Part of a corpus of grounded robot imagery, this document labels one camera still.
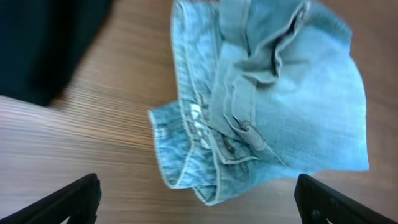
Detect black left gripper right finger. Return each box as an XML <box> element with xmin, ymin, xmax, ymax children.
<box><xmin>294</xmin><ymin>174</ymin><xmax>397</xmax><ymax>224</ymax></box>

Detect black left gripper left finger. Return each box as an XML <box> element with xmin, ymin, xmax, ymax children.
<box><xmin>1</xmin><ymin>173</ymin><xmax>102</xmax><ymax>224</ymax></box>

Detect light blue denim shorts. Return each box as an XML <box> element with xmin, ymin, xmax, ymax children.
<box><xmin>149</xmin><ymin>0</ymin><xmax>369</xmax><ymax>206</ymax></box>

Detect folded black garment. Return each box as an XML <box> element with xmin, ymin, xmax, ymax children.
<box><xmin>1</xmin><ymin>0</ymin><xmax>113</xmax><ymax>106</ymax></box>

